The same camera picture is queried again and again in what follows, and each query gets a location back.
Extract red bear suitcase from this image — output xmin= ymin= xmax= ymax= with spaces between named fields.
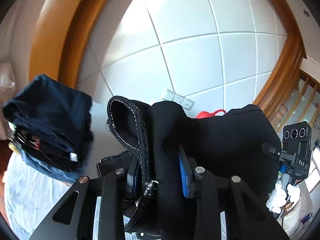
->
xmin=196 ymin=109 xmax=226 ymax=119

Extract white gloved hand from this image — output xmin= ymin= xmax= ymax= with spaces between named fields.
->
xmin=266 ymin=180 xmax=300 ymax=214

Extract black jeans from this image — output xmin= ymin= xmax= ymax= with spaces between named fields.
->
xmin=99 ymin=96 xmax=281 ymax=239

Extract stack of folded clothes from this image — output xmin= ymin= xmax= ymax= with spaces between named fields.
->
xmin=2 ymin=74 xmax=93 ymax=184

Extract wooden shelf unit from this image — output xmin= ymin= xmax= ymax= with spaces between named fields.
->
xmin=274 ymin=69 xmax=320 ymax=136

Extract white wall socket panel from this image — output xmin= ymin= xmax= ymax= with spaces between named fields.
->
xmin=162 ymin=89 xmax=194 ymax=110

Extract striped white bed sheet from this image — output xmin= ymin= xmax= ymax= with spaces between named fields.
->
xmin=4 ymin=153 xmax=69 ymax=239

